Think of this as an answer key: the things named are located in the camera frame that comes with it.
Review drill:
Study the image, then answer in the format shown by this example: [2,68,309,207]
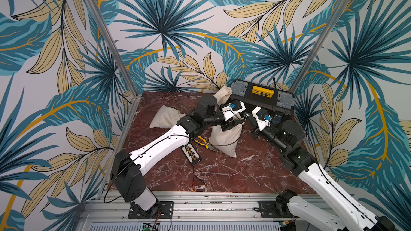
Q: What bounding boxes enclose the aluminium front rail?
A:
[76,191,314,231]

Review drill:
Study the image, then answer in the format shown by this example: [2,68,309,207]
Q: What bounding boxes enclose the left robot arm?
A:
[110,95,246,217]

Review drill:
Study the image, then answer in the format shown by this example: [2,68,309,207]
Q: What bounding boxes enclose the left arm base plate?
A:
[128,201,174,220]

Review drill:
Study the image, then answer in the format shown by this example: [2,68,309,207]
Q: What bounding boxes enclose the black yellow toolbox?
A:
[228,80,295,128]

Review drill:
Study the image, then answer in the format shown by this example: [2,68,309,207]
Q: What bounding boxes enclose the yellow black pliers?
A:
[194,136,217,152]

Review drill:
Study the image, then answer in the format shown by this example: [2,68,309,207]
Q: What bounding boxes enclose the aluminium corner post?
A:
[84,0,138,99]
[289,0,350,95]

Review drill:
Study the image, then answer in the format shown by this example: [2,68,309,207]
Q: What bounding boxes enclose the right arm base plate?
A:
[254,201,292,218]

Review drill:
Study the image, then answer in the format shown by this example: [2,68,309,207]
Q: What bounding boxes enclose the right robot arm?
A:
[252,108,395,231]

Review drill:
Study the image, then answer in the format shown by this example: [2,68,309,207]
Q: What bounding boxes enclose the rear cream cloth bag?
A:
[213,85,232,106]

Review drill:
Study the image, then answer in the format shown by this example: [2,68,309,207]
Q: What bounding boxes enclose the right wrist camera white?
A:
[252,107,272,127]

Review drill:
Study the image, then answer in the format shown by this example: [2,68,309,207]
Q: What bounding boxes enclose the red black wire leads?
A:
[192,165,207,190]

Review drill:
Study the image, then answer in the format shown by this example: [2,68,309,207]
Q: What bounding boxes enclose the left aluminium corner post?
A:
[84,0,138,99]

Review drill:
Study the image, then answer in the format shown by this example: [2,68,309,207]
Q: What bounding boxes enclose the right aluminium corner post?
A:
[289,0,350,95]

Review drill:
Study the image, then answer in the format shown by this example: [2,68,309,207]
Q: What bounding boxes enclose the flat cream cloth bag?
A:
[149,105,185,128]

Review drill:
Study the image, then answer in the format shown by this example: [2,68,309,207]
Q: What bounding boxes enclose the black connector board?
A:
[181,143,202,166]

